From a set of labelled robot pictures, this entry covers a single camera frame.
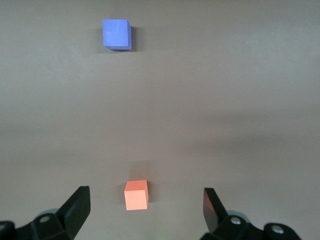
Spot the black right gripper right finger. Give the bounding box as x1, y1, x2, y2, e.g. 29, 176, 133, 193
202, 187, 301, 240

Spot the purple foam block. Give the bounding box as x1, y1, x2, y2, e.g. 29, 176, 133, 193
101, 18, 133, 52

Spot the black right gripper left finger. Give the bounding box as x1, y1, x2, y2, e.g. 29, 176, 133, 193
0, 185, 91, 240

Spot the orange foam block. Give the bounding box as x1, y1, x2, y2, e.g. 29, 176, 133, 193
124, 179, 149, 212

